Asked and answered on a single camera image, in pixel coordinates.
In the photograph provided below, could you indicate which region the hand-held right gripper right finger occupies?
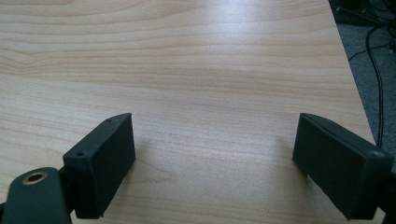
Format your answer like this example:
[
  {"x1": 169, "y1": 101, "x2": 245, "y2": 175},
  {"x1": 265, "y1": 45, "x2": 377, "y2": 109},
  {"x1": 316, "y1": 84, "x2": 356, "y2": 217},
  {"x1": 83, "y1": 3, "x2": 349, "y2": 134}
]
[{"x1": 291, "y1": 112, "x2": 395, "y2": 221}]

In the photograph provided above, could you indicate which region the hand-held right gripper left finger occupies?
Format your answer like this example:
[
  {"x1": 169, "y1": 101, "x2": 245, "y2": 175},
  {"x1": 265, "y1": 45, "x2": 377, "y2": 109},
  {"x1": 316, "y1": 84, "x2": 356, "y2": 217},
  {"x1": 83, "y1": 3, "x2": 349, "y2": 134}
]
[{"x1": 63, "y1": 112, "x2": 136, "y2": 219}]

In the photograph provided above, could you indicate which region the thin black cable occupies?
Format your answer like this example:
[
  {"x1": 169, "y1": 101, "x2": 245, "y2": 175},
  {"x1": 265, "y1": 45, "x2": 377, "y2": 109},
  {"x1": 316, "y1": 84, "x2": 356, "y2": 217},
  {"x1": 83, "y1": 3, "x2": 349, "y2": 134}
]
[{"x1": 347, "y1": 43, "x2": 393, "y2": 63}]

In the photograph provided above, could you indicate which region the dark equipment base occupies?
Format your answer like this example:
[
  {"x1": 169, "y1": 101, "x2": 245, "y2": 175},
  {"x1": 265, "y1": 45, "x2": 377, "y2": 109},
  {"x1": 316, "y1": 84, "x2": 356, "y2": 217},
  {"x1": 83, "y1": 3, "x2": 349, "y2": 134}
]
[{"x1": 328, "y1": 0, "x2": 396, "y2": 27}]

